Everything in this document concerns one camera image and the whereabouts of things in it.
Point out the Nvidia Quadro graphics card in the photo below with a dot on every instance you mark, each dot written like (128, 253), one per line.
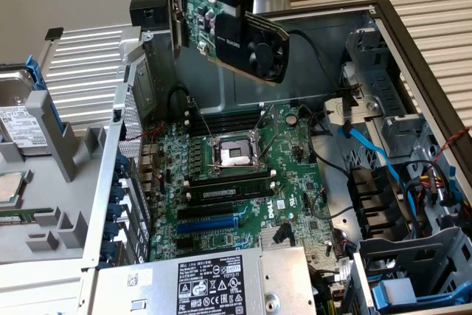
(258, 49)

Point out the black box behind case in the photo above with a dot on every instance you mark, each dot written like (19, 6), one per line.
(147, 3)

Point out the open grey PC case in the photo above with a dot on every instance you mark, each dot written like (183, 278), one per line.
(258, 93)

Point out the black RAM slot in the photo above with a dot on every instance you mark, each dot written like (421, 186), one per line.
(236, 113)
(236, 127)
(228, 180)
(236, 122)
(236, 117)

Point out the thin metal locking lever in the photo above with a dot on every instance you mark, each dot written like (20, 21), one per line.
(200, 118)
(268, 149)

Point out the silver coin battery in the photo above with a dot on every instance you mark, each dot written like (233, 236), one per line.
(292, 119)

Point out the grey metal disk bay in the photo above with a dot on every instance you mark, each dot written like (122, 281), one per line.
(383, 82)

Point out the CPU socket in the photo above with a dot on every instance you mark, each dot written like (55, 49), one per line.
(232, 154)

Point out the black table end cap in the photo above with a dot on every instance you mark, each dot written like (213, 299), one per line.
(54, 33)

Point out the silver rear port block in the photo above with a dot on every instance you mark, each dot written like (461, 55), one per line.
(148, 173)
(149, 152)

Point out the green Dell motherboard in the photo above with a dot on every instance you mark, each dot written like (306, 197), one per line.
(287, 167)

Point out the blue card latch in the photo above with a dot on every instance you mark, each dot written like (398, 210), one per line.
(110, 250)
(121, 165)
(115, 215)
(118, 191)

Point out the long black expansion slot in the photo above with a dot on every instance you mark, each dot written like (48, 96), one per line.
(206, 212)

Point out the blue expansion slot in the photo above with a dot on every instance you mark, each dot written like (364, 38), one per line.
(206, 225)

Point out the black plastic fan shroud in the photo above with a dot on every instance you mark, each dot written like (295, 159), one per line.
(368, 197)

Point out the black plastic clip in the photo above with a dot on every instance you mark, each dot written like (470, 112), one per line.
(284, 232)

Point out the silver finned chipset heatsink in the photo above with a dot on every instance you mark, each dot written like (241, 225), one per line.
(267, 235)

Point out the hard disk in blue caddy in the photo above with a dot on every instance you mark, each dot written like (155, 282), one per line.
(14, 123)

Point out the short black expansion slot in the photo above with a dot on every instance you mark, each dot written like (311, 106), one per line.
(185, 243)

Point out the grey plastic parts rack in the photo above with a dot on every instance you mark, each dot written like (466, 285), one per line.
(44, 189)

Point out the loose CPU chip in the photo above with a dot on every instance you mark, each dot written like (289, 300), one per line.
(9, 186)

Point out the grey metal disk cage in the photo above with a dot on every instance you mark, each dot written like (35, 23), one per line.
(405, 252)

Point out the loose green RAM stick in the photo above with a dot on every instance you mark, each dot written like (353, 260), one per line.
(18, 217)

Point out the silver power supply unit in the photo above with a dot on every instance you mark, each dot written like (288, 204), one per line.
(147, 293)

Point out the empty blue disk caddy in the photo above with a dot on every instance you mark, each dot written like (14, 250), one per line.
(394, 291)

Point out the metal socket cover frame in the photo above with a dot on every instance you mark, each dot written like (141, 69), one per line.
(263, 118)

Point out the grey metal drive bracket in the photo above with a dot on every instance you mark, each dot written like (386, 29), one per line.
(335, 116)

